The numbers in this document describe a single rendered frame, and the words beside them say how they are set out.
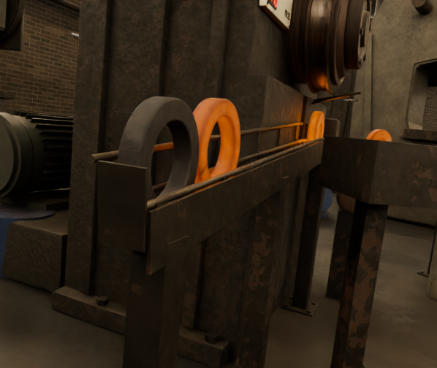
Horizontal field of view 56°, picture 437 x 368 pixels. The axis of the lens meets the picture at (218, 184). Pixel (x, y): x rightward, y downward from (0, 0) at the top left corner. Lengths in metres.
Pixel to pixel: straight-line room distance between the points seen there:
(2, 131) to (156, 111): 1.44
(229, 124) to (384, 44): 3.72
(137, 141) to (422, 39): 3.97
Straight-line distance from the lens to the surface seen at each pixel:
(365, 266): 1.13
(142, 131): 0.52
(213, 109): 0.70
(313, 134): 1.55
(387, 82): 4.35
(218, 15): 1.25
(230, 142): 0.81
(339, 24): 1.50
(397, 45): 4.40
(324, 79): 1.52
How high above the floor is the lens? 0.71
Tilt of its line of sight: 8 degrees down
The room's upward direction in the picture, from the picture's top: 6 degrees clockwise
